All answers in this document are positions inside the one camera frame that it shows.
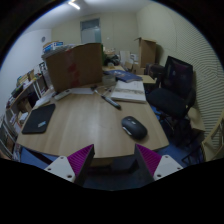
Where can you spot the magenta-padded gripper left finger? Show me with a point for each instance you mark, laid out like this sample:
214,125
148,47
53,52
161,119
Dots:
60,166

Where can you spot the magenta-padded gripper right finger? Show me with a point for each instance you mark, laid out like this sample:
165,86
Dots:
166,166

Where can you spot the black computer mouse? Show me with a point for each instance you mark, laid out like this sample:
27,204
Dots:
134,128

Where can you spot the black mouse pad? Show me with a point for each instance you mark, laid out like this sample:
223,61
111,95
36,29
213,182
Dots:
39,119

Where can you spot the light wooden chair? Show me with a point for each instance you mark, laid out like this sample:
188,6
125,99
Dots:
213,140

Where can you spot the flat cardboard piece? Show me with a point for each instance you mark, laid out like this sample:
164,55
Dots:
196,118

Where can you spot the shelf unit with books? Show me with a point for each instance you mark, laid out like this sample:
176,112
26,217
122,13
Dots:
8,133

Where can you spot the black office chair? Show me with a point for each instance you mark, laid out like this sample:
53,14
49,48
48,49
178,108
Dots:
170,100

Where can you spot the white printed paper sheet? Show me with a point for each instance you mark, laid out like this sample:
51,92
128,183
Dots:
42,101

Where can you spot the plain white paper sheet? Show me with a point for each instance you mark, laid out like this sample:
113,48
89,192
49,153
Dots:
81,91

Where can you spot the black marker pen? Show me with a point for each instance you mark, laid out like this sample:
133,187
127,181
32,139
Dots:
111,102

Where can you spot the white open book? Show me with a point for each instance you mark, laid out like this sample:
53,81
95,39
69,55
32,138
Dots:
129,91

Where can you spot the cluttered wooden side desk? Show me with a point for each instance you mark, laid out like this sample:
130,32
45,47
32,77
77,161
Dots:
25,90

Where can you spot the blue book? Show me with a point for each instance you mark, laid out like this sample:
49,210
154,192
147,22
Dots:
125,76

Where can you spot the large brown cardboard box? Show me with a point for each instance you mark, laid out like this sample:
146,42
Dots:
75,66

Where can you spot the tall open cardboard box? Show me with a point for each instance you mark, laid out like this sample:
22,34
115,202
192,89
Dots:
146,53

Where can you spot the blue and white cabinet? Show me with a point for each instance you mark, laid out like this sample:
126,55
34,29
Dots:
52,46

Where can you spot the door with glass pane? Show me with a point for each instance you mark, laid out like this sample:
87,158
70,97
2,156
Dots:
90,31

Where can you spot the ceiling tube light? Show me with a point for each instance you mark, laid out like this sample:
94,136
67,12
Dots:
74,5

